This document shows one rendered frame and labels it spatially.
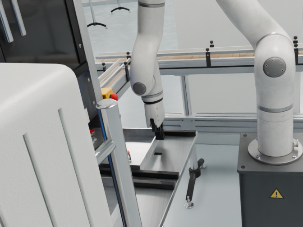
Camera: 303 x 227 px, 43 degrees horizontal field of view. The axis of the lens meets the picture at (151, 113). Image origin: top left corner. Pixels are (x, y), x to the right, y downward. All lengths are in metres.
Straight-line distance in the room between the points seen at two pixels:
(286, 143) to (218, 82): 1.59
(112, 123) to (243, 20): 0.86
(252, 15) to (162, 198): 0.63
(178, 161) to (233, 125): 1.04
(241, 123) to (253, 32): 1.14
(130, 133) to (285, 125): 0.62
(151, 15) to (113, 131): 0.88
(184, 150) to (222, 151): 1.63
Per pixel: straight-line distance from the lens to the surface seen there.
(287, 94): 1.32
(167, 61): 2.28
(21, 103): 0.32
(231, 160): 2.97
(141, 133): 1.60
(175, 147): 1.49
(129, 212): 0.51
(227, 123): 2.39
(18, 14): 1.13
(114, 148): 0.46
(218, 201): 2.60
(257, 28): 1.30
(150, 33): 1.31
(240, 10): 1.23
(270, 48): 1.21
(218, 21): 2.79
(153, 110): 1.41
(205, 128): 2.44
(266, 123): 1.36
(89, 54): 1.58
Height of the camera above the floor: 1.65
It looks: 26 degrees down
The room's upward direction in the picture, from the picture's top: 9 degrees counter-clockwise
